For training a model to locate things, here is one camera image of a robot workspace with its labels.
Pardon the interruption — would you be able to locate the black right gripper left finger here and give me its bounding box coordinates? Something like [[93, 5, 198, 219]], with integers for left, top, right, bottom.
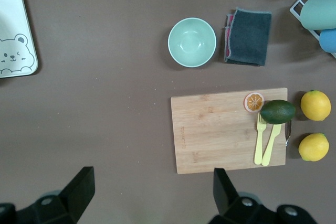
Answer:
[[14, 166, 95, 224]]

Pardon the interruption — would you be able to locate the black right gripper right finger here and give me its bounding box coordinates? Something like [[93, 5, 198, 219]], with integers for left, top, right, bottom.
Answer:
[[213, 167, 276, 224]]

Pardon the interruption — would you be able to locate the wooden cutting board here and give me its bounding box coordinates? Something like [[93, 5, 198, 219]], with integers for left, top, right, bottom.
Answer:
[[170, 88, 288, 175]]

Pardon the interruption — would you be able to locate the yellow plastic fork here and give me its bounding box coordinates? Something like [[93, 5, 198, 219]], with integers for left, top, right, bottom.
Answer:
[[254, 113, 267, 165]]

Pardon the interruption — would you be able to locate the yellow plastic knife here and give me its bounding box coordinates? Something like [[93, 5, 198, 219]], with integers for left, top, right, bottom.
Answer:
[[261, 123, 282, 167]]

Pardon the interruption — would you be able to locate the orange slice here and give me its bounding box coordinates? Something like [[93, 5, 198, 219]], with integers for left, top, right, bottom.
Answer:
[[243, 91, 265, 114]]

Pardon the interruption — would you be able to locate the green avocado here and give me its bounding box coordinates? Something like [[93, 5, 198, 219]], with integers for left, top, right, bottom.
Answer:
[[260, 100, 297, 124]]

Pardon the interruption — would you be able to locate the yellow lemon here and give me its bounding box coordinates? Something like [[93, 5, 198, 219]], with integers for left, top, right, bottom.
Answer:
[[298, 133, 330, 162], [300, 90, 332, 122]]

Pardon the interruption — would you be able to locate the pale green bowl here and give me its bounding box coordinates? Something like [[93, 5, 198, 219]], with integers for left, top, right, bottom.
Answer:
[[167, 17, 217, 68]]

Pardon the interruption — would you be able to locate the dark grey folded cloth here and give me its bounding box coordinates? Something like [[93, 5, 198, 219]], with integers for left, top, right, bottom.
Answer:
[[224, 7, 272, 67]]

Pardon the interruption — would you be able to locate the blue cup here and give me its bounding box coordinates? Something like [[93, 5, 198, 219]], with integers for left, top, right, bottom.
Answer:
[[319, 27, 336, 54]]

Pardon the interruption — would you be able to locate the cream tray with bear print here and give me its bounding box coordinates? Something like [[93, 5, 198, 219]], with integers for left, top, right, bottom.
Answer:
[[0, 0, 39, 79]]

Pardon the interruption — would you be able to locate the pale green cup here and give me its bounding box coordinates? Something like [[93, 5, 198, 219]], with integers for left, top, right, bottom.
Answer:
[[300, 0, 336, 30]]

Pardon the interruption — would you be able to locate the white wire rack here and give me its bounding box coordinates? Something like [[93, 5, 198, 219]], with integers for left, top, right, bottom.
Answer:
[[289, 0, 336, 59]]

